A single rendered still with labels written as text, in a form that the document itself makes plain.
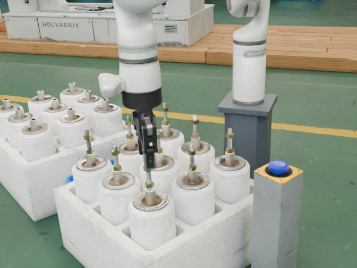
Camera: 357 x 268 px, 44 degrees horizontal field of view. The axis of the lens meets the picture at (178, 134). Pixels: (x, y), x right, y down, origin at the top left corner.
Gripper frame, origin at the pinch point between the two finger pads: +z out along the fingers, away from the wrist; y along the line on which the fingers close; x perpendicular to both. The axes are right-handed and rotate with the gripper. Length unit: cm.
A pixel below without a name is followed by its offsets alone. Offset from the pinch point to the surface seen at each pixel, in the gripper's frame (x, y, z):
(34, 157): 27, 44, 18
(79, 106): 12, 65, 12
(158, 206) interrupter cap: -1.2, -2.4, 10.4
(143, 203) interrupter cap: 1.6, -0.1, 10.7
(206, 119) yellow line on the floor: -41, 97, 36
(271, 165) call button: -23.4, -6.6, 2.8
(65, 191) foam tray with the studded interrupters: 18.1, 22.0, 17.8
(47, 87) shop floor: 29, 171, 36
